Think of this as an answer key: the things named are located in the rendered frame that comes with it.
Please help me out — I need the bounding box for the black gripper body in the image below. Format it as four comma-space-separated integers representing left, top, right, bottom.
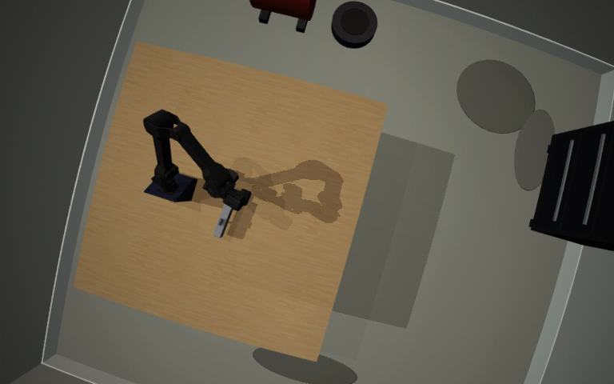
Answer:
233, 189, 251, 206

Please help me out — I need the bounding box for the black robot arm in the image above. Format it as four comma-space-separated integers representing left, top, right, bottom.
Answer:
143, 110, 246, 211

